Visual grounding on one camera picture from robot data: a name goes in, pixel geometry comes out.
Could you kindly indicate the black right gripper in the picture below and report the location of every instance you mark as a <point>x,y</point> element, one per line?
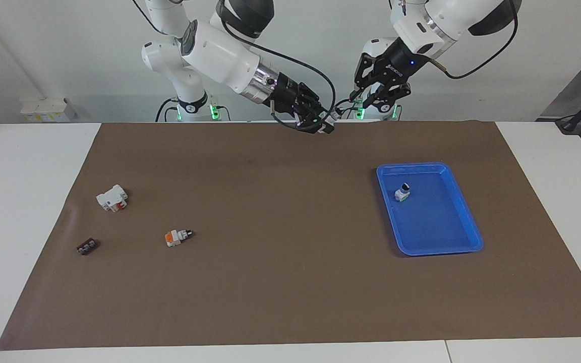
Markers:
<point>295,98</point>

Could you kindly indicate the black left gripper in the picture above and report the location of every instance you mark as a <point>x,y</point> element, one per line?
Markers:
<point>391,65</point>

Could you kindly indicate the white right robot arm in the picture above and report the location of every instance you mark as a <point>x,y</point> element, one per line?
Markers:
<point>220,55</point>

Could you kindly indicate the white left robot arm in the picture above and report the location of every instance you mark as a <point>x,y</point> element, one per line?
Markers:
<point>452,20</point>

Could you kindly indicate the blue plastic tray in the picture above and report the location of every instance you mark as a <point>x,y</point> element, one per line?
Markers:
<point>437,227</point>

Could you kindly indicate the brown table mat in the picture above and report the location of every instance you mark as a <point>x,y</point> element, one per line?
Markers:
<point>290,282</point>

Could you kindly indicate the white circuit breaker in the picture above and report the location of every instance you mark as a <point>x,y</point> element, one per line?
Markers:
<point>111,198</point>

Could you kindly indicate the small dark terminal block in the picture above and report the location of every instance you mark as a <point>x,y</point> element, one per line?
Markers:
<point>86,246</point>

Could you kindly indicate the white cardboard box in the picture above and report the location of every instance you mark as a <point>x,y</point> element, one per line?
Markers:
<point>46,108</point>

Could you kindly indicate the white selector switch black knob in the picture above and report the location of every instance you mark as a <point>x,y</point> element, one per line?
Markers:
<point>402,194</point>

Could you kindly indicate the orange-backed selector switch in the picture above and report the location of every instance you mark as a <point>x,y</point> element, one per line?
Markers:
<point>174,238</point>

